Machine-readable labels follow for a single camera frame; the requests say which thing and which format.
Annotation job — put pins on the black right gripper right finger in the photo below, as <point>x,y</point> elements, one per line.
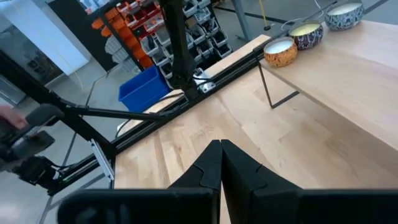
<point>248,193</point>

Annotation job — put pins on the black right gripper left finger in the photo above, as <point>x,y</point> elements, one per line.
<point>205,174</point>

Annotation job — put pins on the orange patterned candle tin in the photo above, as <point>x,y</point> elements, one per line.
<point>280,57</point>

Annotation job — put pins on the maroon white patterned candle tin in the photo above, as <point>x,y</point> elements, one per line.
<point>308,40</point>

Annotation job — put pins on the teal white floral candle tin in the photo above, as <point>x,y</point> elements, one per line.
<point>343,20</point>

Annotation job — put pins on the blue plastic bin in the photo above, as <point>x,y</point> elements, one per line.
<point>143,90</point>

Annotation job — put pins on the rack with orange grey bins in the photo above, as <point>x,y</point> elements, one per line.
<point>214,34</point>

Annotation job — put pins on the grey desk foot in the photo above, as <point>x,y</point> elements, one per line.
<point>242,18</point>

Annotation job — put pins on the person's hand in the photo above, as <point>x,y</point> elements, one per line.
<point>12,117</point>

